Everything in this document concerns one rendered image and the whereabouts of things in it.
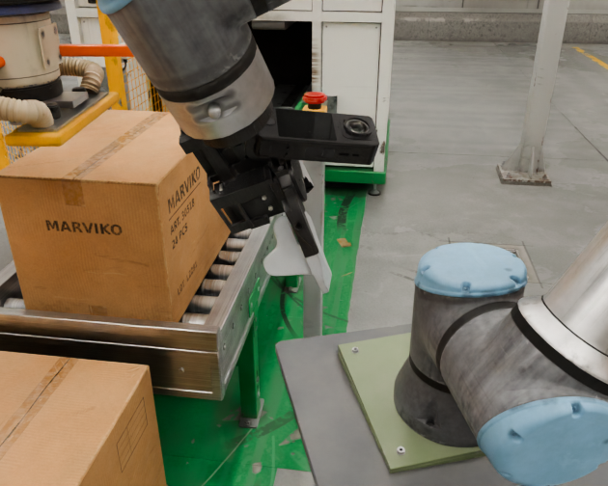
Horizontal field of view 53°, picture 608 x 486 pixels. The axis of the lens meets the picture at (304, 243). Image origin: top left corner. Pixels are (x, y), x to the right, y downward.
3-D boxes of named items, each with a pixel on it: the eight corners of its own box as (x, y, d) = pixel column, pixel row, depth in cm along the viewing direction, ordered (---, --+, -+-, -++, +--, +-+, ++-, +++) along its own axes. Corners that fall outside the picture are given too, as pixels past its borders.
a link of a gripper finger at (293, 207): (305, 250, 61) (275, 170, 60) (321, 244, 61) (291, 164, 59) (301, 263, 57) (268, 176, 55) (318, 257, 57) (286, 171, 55)
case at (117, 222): (121, 222, 211) (103, 109, 193) (233, 229, 206) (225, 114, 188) (27, 318, 158) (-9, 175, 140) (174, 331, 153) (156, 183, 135)
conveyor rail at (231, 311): (318, 131, 358) (319, 99, 350) (327, 132, 358) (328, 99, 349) (207, 390, 155) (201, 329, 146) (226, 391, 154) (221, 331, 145)
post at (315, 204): (304, 373, 223) (304, 104, 178) (322, 374, 222) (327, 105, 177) (301, 385, 217) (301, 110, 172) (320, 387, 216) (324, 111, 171)
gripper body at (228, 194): (232, 188, 65) (178, 102, 56) (306, 161, 63) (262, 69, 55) (235, 241, 60) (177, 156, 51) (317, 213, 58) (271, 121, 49)
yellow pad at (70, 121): (76, 99, 137) (72, 77, 134) (121, 100, 136) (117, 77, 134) (5, 147, 106) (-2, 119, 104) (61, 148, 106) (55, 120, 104)
